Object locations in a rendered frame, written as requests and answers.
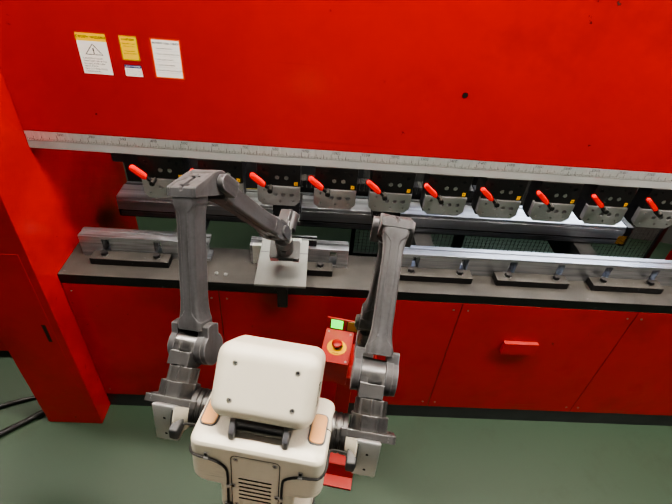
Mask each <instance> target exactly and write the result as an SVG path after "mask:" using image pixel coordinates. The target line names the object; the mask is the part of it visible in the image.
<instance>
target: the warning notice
mask: <svg viewBox="0 0 672 504"><path fill-rule="evenodd" d="M74 34H75V38H76V42H77V46H78V50H79V54H80V57H81V61H82V65H83V69H84V73H90V74H104V75H114V74H113V70H112V66H111V61H110V57H109V52H108V48H107V43H106V39H105V34H95V33H82V32H74Z"/></svg>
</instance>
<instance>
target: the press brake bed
mask: <svg viewBox="0 0 672 504"><path fill-rule="evenodd" d="M61 284H62V287H63V289H64V292H65V294H66V296H67V299H68V301H69V304H70V306H71V309H72V311H73V314H74V316H75V318H76V321H77V323H78V326H79V328H80V331H81V333H82V336H83V338H84V340H85V343H86V345H87V348H88V350H89V353H90V355H91V358H92V360H93V363H94V365H95V367H96V370H97V372H98V375H99V377H100V380H101V382H102V385H103V387H104V389H105V392H106V393H107V396H108V398H109V401H110V403H111V405H133V406H152V403H153V402H152V401H147V400H144V398H145V394H146V392H153V391H159V386H160V382H161V378H166V377H167V373H168V369H169V365H170V364H169V363H167V360H168V356H169V354H168V351H167V343H168V339H169V336H170V334H171V333H172V328H171V322H172V321H173V320H175V319H176V318H179V316H180V289H179V288H159V287H140V286H120V285H101V284H81V283H61ZM366 299H367V298H355V297H336V296H316V295H297V294H288V307H287V308H285V307H277V293H257V292H238V291H218V290H208V300H209V308H210V313H211V315H212V322H216V323H218V333H220V334H221V336H222V338H223V344H224V343H226V342H227V341H230V340H232V339H234V338H237V337H239V336H243V335H251V336H257V337H263V338H269V339H274V340H280V341H286V342H292V343H298V344H304V345H310V346H316V347H319V348H321V349H322V345H323V341H324V337H325V333H326V329H327V320H328V316H330V317H336V318H342V319H347V320H353V321H355V317H356V314H360V313H361V308H362V304H363V303H364V302H365V300H366ZM504 340H505V341H526V342H538V344H539V346H538V348H537V350H536V352H535V354H534V355H533V356H531V355H509V354H500V352H499V350H500V348H501V346H502V343H503V341H504ZM392 344H393V352H396V353H400V360H399V376H398V384H397V389H396V393H395V396H394V397H392V396H389V397H387V396H383V401H387V402H388V405H387V413H386V415H394V416H420V417H446V418H473V419H499V420H525V421H551V422H577V423H603V424H629V425H656V426H672V314H669V313H649V312H629V311H610V310H590V309H571V308H551V307H532V306H512V305H492V304H473V303H453V302H434V301H414V300H397V301H396V308H395V315H394V323H393V331H392Z"/></svg>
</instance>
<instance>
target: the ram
mask: <svg viewBox="0 0 672 504"><path fill-rule="evenodd" d="M74 32H82V33H95V34H105V39H106V43H107V48H108V52H109V57H110V61H111V66H112V70H113V74H114V75H104V74H90V73H84V69H83V65H82V61H81V57H80V54H79V50H78V46H77V42H76V38H75V34H74ZM118 35H123V36H136V40H137V46H138V51H139V56H140V61H132V60H123V57H122V52H121V48H120V43H119V38H118ZM149 38H159V39H172V40H179V41H180V48H181V56H182V64H183V71H184V79H185V80H181V79H167V78H156V75H155V69H154V63H153V57H152V51H151V45H150V39H149ZM124 64H126V65H139V66H141V67H142V73H143V77H133V76H126V72H125V67H124ZM0 69H1V72H2V75H3V77H4V80H5V83H6V85H7V88H8V91H9V93H10V96H11V99H12V101H13V104H14V107H15V109H16V112H17V115H18V117H19V120H20V123H21V125H22V128H23V130H26V131H40V132H55V133H70V134H85V135H100V136H115V137H130V138H145V139H160V140H175V141H190V142H205V143H220V144H234V145H249V146H264V147H279V148H294V149H309V150H324V151H339V152H354V153H369V154H384V155H399V156H414V157H428V158H443V159H458V160H473V161H488V162H503V163H518V164H533V165H548V166H563V167H578V168H593V169H608V170H622V171H637V172H652V173H667V174H672V0H0ZM27 142H28V145H29V147H30V148H44V149H60V150H75V151H90V152H106V153H121V154H136V155H152V156H167V157H182V158H197V159H213V160H228V161H243V162H259V163H274V164H289V165H305V166H320V167H335V168H351V169H366V170H381V171H397V172H412V173H427V174H443V175H458V176H473V177H489V178H504V179H519V180H535V181H550V182H565V183H581V184H596V185H611V186H627V187H642V188H657V189H672V182H662V181H647V180H632V179H617V178H602V177H587V176H571V175H556V174H541V173H526V172H511V171H496V170H481V169H466V168H450V167H435V166H420V165H405V164H390V163H375V162H360V161H344V160H329V159H314V158H299V157H284V156H269V155H254V154H238V153H223V152H208V151H193V150H178V149H163V148H148V147H132V146H117V145H102V144H87V143H72V142H57V141H42V140H27Z"/></svg>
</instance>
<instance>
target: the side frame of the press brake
mask: <svg viewBox="0 0 672 504"><path fill-rule="evenodd" d="M126 182H127V178H126V174H125V170H124V166H123V162H115V161H113V160H112V156H111V153H106V152H90V151H75V150H60V149H44V148H30V147H29V145H28V142H27V139H26V137H25V134H24V131H23V128H22V125H21V123H20V120H19V117H18V115H17V112H16V109H15V107H14V104H13V101H12V99H11V96H10V93H9V91H8V88H7V85H6V83H5V80H4V77H3V75H2V72H1V69H0V337H1V339H2V341H3V343H4V344H5V346H6V348H7V349H8V351H9V353H10V355H11V356H12V358H13V360H14V362H15V363H16V365H17V367H18V368H19V370H20V372H21V374H22V375H23V377H24V379H25V380H26V382H27V384H28V386H29V387H30V389H31V391H32V393H33V394H34V396H35V398H36V399H37V401H38V403H39V405H40V406H41V408H42V410H43V412H44V413H45V415H46V417H47V418H48V420H49V421H51V422H78V423H103V421H104V418H105V416H106V414H107V411H108V409H109V407H110V404H111V403H110V401H109V398H108V396H107V393H106V392H105V389H104V387H103V385H102V382H101V380H100V377H99V375H98V372H97V370H96V367H95V365H94V363H93V360H92V358H91V355H90V353H89V350H88V348H87V345H86V343H85V340H84V338H83V336H82V333H81V331H80V328H79V326H78V323H77V321H76V318H75V316H74V314H73V311H72V309H71V306H70V304H69V301H68V299H67V296H66V294H65V292H64V289H63V287H62V284H61V282H60V280H59V277H58V275H57V273H58V272H59V271H60V269H61V268H62V266H63V265H64V263H65V262H66V260H67V259H68V258H69V256H70V255H71V253H72V252H73V250H74V249H75V247H76V246H77V245H78V243H79V239H78V236H77V235H78V234H79V232H80V231H81V230H82V228H83V227H101V228H118V229H136V230H139V228H138V224H137V220H136V216H122V215H120V212H119V209H118V205H117V201H116V195H117V194H118V192H119V191H120V189H121V188H122V186H123V185H124V184H125V183H126Z"/></svg>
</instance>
